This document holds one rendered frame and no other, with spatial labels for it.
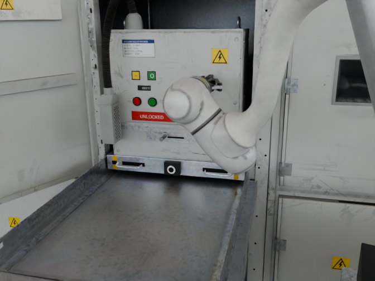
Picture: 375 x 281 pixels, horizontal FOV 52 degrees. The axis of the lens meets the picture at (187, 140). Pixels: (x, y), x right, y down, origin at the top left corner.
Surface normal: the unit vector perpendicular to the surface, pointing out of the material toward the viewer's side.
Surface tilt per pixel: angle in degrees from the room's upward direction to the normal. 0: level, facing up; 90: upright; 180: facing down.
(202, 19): 90
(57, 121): 90
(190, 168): 90
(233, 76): 90
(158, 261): 0
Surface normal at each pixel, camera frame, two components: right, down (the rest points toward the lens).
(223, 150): -0.34, 0.43
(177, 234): -0.01, -0.95
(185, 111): -0.15, 0.33
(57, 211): 0.97, 0.06
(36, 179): 0.76, 0.18
